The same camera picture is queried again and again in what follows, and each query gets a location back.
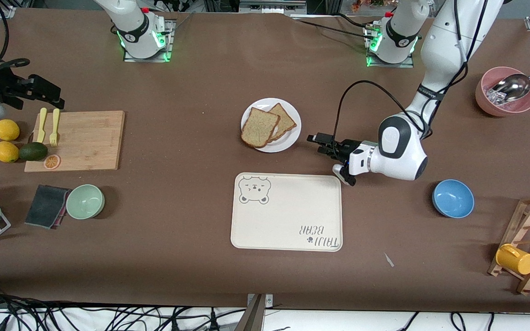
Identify round white plate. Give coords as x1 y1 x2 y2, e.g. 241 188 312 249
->
241 98 302 153

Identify whole bread slice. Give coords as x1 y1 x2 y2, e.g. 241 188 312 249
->
241 108 280 148

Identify yellow plastic fork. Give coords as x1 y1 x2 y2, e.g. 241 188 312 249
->
50 108 60 147

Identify bread slice under egg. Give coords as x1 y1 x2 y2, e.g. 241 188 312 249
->
269 103 297 142

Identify yellow lemon toy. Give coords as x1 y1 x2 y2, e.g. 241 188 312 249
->
0 141 20 163
0 119 20 141

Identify bamboo cutting board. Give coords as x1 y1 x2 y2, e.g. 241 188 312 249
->
24 110 126 172

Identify green avocado toy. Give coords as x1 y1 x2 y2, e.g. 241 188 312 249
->
18 142 48 162

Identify cream bear print tray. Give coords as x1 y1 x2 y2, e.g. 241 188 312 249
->
230 173 343 252

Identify mint green bowl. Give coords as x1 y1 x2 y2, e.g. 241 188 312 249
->
66 184 105 220

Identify folded dark grey cloth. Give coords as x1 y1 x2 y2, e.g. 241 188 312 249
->
24 185 71 229

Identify blue bowl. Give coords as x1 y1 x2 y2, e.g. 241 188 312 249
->
432 179 475 218

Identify clear ice cube pieces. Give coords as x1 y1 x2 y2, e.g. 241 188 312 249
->
486 84 508 105

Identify pink bowl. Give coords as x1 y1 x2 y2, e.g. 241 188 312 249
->
475 67 530 117

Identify metal scoop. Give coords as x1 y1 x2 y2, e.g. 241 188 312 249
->
488 63 530 104

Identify yellow mug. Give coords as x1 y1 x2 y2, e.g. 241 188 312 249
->
495 244 530 275

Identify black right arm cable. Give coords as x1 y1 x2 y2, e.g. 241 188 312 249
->
0 0 32 99

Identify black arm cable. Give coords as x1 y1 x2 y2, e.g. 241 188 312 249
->
0 0 32 99
333 0 493 161

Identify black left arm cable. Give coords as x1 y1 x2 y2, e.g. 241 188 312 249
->
333 0 493 161

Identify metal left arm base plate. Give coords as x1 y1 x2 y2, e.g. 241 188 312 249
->
364 23 415 68

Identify black base cable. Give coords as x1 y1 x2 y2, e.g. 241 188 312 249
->
290 14 376 40

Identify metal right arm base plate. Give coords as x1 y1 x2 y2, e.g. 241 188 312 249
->
122 18 176 63

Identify metal mount bracket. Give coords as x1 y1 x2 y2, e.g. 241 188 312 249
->
246 294 274 331

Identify black cable tangle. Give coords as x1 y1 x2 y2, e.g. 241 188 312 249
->
0 285 247 331

